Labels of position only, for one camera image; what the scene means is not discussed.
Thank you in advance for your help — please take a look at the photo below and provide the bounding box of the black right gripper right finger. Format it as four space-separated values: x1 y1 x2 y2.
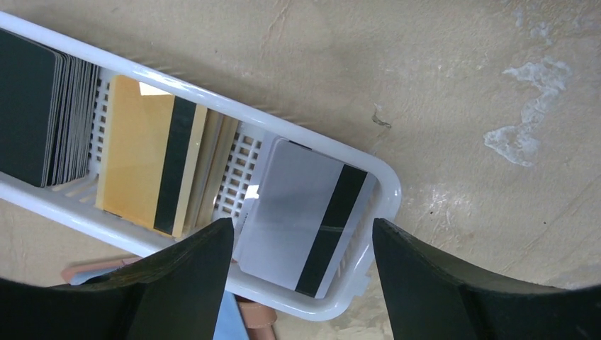
372 218 600 339

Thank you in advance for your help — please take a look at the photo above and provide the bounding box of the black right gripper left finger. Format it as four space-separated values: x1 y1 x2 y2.
1 218 234 339

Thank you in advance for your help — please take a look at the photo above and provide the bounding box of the tan leather card holder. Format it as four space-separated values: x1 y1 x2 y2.
61 256 278 340

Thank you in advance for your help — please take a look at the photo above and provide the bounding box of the silver grey card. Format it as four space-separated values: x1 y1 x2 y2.
233 135 376 299

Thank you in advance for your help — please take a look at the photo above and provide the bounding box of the gold magnetic stripe card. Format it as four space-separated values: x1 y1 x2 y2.
96 74 240 239

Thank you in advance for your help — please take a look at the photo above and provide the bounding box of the white plastic basket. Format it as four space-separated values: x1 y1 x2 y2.
1 13 402 322

